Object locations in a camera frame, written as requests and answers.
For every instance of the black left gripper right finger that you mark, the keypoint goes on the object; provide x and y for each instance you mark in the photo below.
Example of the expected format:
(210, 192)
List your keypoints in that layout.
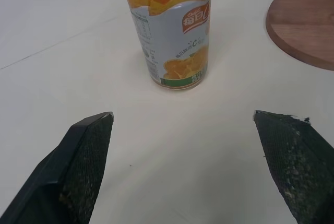
(295, 164)

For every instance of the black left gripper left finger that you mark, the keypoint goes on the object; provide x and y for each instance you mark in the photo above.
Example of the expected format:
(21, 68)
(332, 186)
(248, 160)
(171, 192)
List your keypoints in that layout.
(65, 171)

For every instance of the round wooden board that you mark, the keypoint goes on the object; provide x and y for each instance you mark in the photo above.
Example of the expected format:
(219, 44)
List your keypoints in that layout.
(304, 25)

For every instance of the orange juice drink can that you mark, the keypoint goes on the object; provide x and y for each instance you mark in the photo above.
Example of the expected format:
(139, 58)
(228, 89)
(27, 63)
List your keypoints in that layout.
(171, 30)

